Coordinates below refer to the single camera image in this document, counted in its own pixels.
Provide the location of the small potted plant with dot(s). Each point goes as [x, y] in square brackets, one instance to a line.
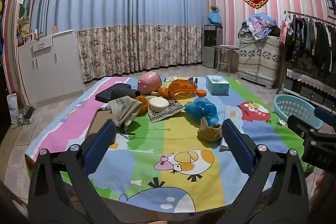
[214, 8]

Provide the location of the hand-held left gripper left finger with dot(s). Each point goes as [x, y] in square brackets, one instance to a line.
[101, 140]

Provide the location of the grey water dispenser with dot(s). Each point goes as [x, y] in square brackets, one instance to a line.
[211, 48]

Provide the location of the plastic bag on floor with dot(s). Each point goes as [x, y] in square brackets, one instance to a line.
[17, 111]

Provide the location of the blue bottle cover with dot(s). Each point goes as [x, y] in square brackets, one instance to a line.
[214, 18]

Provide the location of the blue plastic bag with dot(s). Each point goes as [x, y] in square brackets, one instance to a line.
[202, 109]

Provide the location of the cartoon bird printed blanket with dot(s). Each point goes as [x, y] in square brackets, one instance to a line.
[157, 140]

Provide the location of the white cabinet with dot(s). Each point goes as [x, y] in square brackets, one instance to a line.
[52, 69]

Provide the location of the person's right forearm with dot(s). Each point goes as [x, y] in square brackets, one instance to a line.
[325, 192]

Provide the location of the pile of clothes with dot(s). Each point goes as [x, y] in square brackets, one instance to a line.
[260, 26]

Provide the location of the teal cardboard box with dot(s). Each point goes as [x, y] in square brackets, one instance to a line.
[217, 85]

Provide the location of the orange round lid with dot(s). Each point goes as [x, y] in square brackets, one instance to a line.
[201, 93]

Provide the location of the white round foam disc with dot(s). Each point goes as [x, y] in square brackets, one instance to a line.
[158, 104]

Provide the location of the light blue plastic basket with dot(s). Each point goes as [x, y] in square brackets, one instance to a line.
[288, 106]

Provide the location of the metal clothes rack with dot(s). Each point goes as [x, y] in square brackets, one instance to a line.
[302, 13]

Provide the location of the pink mug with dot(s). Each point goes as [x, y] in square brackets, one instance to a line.
[149, 82]

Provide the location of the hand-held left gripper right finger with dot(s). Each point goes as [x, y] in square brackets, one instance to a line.
[236, 145]

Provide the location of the black pouch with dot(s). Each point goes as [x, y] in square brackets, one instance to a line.
[115, 92]

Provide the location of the low cabinet with lace cloth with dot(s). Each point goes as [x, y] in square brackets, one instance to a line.
[307, 82]

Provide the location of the wall poster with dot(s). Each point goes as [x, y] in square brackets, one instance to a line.
[27, 1]

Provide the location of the blue and floral curtain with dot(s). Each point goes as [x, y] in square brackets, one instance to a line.
[118, 3]

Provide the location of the orange plush toy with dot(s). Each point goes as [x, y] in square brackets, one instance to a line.
[182, 88]

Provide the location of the pink hanging bag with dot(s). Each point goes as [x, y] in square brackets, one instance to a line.
[284, 29]

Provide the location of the small metal side table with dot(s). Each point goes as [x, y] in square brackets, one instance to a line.
[227, 48]

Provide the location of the grey cloth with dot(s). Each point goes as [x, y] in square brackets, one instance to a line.
[126, 108]

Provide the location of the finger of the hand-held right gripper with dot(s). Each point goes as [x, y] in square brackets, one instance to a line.
[299, 125]
[325, 119]

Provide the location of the row of hanging clothes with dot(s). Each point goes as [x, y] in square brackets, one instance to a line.
[312, 40]

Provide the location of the cabinet with patterned cover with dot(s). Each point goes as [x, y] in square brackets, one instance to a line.
[258, 61]

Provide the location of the printed booklet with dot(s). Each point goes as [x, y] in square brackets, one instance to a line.
[170, 111]

